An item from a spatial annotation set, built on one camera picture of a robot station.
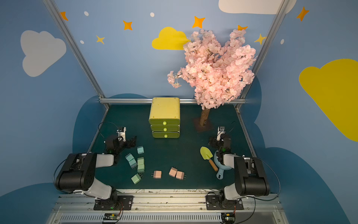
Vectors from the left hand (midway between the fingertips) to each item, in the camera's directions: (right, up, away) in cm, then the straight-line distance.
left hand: (129, 134), depth 95 cm
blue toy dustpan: (+62, -20, -8) cm, 66 cm away
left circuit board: (0, -41, -23) cm, 47 cm away
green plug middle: (+11, -20, -10) cm, 25 cm away
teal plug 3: (+6, -18, -9) cm, 21 cm away
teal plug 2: (+2, -14, -5) cm, 15 cm away
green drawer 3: (+25, -1, +3) cm, 26 cm away
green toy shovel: (+54, -14, -2) cm, 55 cm away
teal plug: (+8, -10, -2) cm, 13 cm away
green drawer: (+26, +9, -9) cm, 29 cm away
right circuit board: (+61, -41, -22) cm, 77 cm away
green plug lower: (+10, -25, -14) cm, 30 cm away
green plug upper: (+10, -16, -7) cm, 20 cm away
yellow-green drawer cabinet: (+26, +12, -11) cm, 31 cm away
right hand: (+63, 0, 0) cm, 63 cm away
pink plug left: (+22, -23, -13) cm, 34 cm away
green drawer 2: (+26, +4, -3) cm, 26 cm away
